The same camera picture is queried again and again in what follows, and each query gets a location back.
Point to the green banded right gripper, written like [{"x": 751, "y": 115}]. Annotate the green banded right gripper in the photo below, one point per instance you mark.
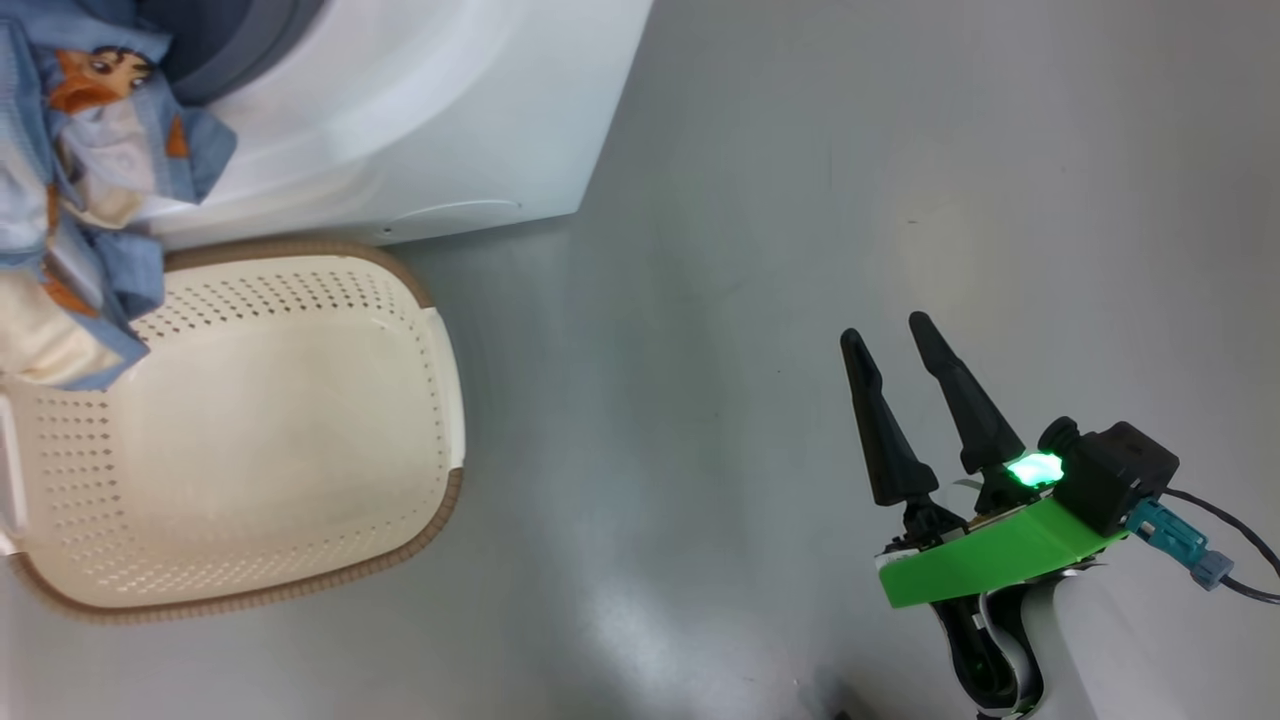
[{"x": 990, "y": 555}]

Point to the cream white garment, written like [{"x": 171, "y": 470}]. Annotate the cream white garment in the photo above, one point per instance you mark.
[{"x": 40, "y": 335}]

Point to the blue cartoon print garment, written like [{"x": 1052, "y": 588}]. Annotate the blue cartoon print garment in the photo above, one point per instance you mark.
[{"x": 40, "y": 130}]

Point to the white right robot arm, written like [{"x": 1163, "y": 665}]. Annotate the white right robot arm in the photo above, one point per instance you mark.
[{"x": 1090, "y": 650}]

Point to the white front-load washing machine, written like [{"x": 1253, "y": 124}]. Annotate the white front-load washing machine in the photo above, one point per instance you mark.
[{"x": 450, "y": 110}]

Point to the cream perforated laundry basket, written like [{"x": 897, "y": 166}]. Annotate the cream perforated laundry basket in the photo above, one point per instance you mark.
[{"x": 280, "y": 440}]

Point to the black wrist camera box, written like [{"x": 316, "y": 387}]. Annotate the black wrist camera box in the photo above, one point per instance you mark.
[{"x": 1120, "y": 475}]

